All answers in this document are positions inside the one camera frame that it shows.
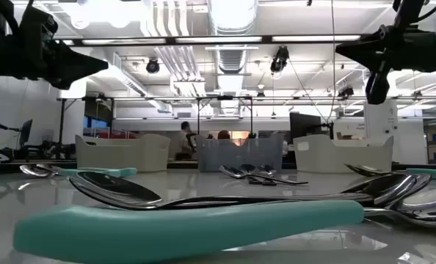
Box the silver ventilation duct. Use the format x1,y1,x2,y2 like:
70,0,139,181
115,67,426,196
206,0,259,75

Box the black dome camera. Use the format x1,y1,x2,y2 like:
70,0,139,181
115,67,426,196
145,57,161,75

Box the black box on frame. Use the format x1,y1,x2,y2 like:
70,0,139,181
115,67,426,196
337,85,355,100

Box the black camera on mount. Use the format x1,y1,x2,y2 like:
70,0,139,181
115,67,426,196
269,45,291,73

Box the white ceiling air duct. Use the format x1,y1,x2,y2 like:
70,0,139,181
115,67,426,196
92,51,173,114

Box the black monitor on arm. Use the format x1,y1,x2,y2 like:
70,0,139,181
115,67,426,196
288,111,335,142

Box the blue screen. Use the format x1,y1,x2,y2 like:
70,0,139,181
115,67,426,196
82,114,112,130

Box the white ceiling pipes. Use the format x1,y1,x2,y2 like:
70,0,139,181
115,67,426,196
140,0,208,97

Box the white plastic bin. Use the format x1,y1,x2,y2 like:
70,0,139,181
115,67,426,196
74,133,171,173
293,133,394,174

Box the thin slanted cable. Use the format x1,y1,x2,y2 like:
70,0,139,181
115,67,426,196
288,58,331,124

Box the white column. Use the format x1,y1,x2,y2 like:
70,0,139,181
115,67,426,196
363,98,400,165

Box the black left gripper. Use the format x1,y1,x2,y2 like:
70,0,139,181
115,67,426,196
4,5,109,91

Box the grey plastic bin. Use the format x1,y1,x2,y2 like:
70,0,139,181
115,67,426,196
195,132,284,173

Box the silver spoon thick teal handle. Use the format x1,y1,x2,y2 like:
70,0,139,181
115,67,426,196
377,166,436,181
13,186,436,264
37,163,139,179

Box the white glossy table sheet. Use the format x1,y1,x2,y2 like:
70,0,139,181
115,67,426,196
0,170,436,264

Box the black spoon thin teal handle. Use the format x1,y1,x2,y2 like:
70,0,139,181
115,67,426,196
371,173,433,208

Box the small black monitor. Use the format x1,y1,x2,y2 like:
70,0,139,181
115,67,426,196
18,118,34,148

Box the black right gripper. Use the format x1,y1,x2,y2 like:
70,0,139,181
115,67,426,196
335,0,435,106

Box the black workstation frame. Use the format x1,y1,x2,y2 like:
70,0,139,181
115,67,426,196
58,94,436,162

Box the black overhead beam with lights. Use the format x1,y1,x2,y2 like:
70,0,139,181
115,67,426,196
52,34,384,47

